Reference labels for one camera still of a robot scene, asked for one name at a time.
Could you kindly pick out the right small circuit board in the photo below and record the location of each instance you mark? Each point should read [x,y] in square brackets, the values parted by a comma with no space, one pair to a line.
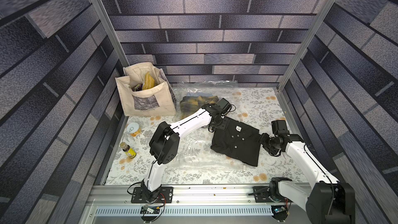
[279,213]

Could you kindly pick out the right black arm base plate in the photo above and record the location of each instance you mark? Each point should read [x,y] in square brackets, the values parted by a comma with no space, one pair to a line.
[261,194]

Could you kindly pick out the beige canvas tote bag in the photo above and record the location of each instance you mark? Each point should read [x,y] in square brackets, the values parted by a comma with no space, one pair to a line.
[158,101]

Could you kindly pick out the small yellow capped bottle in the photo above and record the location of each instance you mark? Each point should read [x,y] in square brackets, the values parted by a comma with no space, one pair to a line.
[130,153]

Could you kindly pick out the small circuit board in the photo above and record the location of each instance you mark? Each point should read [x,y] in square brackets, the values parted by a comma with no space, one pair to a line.
[150,210]
[279,213]

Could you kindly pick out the black tray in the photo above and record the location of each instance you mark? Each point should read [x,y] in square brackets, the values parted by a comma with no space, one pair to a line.
[237,140]

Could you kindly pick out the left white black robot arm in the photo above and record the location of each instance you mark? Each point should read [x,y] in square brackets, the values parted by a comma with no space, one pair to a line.
[165,140]

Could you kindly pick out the yellow snack packet in tote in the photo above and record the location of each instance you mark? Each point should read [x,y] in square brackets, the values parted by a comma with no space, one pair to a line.
[149,82]

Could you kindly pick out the left small circuit board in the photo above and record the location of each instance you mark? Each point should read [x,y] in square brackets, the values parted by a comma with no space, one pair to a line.
[150,210]

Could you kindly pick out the floral patterned table cloth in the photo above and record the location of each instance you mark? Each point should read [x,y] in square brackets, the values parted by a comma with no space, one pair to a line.
[125,171]

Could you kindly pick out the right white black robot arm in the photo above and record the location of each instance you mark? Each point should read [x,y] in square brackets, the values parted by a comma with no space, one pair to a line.
[327,201]

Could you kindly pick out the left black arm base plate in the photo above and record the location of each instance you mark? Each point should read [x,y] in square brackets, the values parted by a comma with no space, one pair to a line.
[142,195]

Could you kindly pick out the yellow black plaid shirt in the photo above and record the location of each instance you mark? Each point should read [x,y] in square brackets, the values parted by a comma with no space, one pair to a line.
[191,104]

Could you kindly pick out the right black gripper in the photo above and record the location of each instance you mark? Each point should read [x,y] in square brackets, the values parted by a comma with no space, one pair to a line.
[266,140]

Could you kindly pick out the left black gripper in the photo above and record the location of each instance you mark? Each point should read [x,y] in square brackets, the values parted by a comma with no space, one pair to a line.
[212,124]

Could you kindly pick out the aluminium front rail frame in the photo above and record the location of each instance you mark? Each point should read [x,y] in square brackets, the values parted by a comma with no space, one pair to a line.
[113,203]

